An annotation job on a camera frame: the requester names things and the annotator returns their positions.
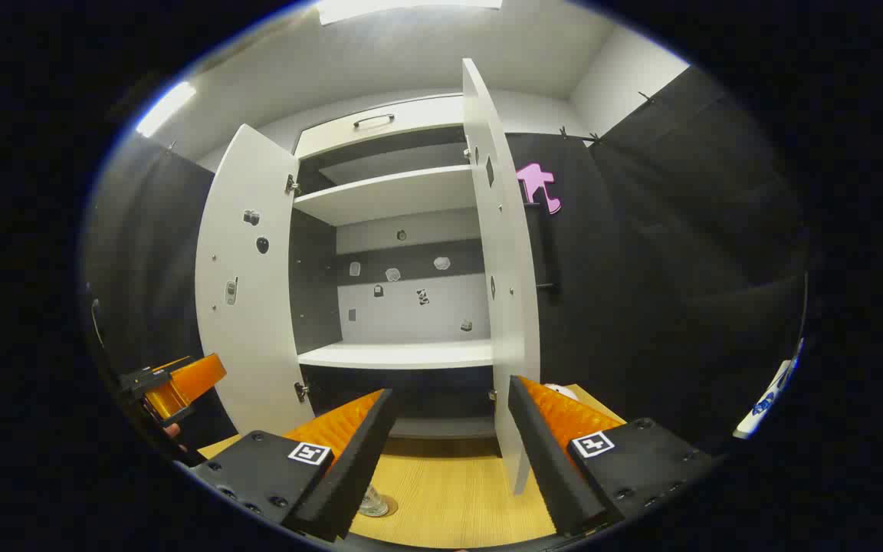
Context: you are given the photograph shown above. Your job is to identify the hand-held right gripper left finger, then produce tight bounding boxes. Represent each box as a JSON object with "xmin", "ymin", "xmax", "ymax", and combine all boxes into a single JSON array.
[{"xmin": 181, "ymin": 387, "xmax": 398, "ymax": 544}]

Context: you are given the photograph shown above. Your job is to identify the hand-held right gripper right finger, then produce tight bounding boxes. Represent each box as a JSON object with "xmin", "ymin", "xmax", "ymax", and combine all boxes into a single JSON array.
[{"xmin": 507, "ymin": 375, "xmax": 718, "ymax": 537}]

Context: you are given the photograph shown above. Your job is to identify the clear plastic water bottle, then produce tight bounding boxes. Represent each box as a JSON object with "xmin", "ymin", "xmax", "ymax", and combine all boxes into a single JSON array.
[{"xmin": 357, "ymin": 485, "xmax": 399, "ymax": 518}]

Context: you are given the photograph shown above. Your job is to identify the white cabinet door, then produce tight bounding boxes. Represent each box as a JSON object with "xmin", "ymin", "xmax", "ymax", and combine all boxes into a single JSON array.
[
  {"xmin": 195, "ymin": 124, "xmax": 312, "ymax": 438},
  {"xmin": 462, "ymin": 57, "xmax": 542, "ymax": 495}
]

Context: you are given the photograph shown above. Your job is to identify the white cabinet shelf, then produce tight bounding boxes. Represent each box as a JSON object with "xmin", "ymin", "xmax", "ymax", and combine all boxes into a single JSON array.
[
  {"xmin": 297, "ymin": 340, "xmax": 494, "ymax": 370},
  {"xmin": 294, "ymin": 165, "xmax": 481, "ymax": 227}
]

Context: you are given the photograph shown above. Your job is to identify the black backdrop cloth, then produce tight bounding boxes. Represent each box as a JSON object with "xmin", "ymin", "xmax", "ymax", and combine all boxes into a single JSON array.
[
  {"xmin": 81, "ymin": 138, "xmax": 239, "ymax": 453},
  {"xmin": 503, "ymin": 65, "xmax": 809, "ymax": 461}
]

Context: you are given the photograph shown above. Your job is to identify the white cabinet body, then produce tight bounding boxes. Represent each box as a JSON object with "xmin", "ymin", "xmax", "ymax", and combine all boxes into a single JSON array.
[{"xmin": 288, "ymin": 94, "xmax": 500, "ymax": 442}]

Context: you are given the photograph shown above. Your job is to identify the white side table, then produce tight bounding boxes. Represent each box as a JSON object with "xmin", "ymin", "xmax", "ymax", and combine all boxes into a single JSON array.
[{"xmin": 733, "ymin": 337, "xmax": 804, "ymax": 440}]

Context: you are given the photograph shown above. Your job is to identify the small ceiling light panel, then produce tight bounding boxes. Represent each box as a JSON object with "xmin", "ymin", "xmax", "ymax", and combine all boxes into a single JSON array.
[{"xmin": 135, "ymin": 80, "xmax": 198, "ymax": 139}]

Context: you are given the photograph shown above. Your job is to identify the white cabinet drawer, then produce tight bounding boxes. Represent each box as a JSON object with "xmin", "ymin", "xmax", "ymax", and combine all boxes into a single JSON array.
[{"xmin": 294, "ymin": 94, "xmax": 465, "ymax": 160}]

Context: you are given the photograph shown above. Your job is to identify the large ceiling light panel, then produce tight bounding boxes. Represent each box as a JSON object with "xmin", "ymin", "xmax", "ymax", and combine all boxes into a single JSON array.
[{"xmin": 317, "ymin": 0, "xmax": 504, "ymax": 25}]

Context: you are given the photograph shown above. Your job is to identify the black cabinet door handle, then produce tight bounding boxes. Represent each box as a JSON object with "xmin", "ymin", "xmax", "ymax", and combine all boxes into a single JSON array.
[{"xmin": 522, "ymin": 201, "xmax": 559, "ymax": 292}]

